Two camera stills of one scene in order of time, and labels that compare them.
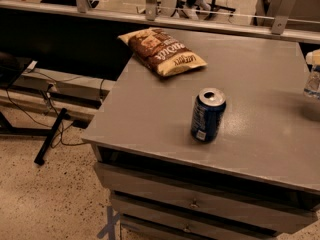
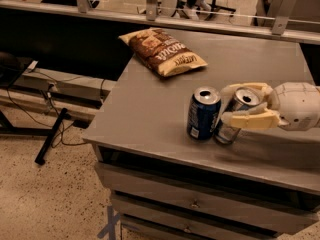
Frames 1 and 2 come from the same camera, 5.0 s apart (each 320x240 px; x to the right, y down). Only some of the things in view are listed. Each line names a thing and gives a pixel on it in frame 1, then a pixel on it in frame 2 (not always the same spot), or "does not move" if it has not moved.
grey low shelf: x=53 y=89 does not move
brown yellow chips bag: x=161 y=52 does not move
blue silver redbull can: x=312 y=85 -> x=243 y=98
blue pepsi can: x=207 y=110 does not move
